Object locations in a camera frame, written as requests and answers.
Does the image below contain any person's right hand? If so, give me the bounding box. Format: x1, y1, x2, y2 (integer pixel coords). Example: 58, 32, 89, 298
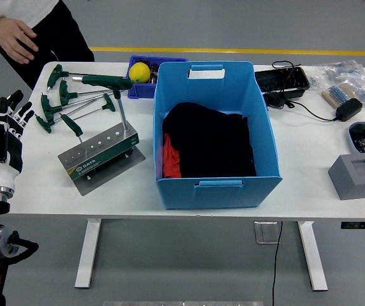
0, 16, 40, 64

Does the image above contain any large green T-handle hex wrench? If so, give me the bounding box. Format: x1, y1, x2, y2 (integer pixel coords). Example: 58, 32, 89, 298
72, 75, 135, 131

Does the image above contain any green silver wrench stand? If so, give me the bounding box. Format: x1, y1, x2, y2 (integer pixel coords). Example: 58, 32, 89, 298
57, 120, 147, 196

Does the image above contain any large blue plastic box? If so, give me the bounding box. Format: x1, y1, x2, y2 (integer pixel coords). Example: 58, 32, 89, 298
153, 61, 283, 210

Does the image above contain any person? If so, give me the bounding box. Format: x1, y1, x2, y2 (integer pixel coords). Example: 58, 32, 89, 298
0, 0, 96, 90

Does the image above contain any white table leg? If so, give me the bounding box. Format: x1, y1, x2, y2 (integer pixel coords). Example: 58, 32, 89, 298
74, 219, 103, 290
297, 221, 329, 291

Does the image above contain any yellow lemon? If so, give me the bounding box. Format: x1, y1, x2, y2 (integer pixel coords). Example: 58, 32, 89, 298
128, 62, 152, 84

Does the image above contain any small dark blue bin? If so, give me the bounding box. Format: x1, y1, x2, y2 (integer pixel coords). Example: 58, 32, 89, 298
126, 55, 189, 99

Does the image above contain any dark brown cylindrical part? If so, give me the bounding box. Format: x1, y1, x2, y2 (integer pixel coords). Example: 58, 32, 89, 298
150, 62, 161, 84

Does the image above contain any red cloth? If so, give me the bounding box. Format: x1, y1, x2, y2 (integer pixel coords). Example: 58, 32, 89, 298
162, 133, 183, 179

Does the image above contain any black cloth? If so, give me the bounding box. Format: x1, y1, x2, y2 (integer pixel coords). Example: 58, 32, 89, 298
162, 101, 257, 179

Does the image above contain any black flat device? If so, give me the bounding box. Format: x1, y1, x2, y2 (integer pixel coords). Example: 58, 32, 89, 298
263, 92, 295, 110

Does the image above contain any black plastic tray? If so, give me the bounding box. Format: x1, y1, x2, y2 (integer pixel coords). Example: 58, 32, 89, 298
254, 66, 311, 95

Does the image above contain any metal floor outlet plate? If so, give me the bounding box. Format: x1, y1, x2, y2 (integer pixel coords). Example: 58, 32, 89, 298
254, 221, 282, 245

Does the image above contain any taped resistor strip bundle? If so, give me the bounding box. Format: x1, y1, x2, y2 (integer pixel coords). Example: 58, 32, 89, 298
322, 82, 357, 109

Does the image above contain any clear plastic parts bag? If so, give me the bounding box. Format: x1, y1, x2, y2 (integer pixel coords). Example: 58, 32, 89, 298
308, 59, 365, 109

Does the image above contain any black power adapter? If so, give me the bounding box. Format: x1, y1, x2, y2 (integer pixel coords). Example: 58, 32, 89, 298
334, 98, 364, 122

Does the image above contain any grey block with square recess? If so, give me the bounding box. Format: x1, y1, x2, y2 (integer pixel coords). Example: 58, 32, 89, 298
327, 154, 365, 201

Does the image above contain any black table control panel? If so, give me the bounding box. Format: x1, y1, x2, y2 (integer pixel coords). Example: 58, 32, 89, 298
340, 221, 365, 230

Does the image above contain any black floor cable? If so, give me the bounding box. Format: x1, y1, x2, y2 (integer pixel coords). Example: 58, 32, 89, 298
271, 221, 284, 306

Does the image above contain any black adapter cable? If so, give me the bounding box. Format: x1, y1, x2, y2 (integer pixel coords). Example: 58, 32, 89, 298
271, 59, 339, 122

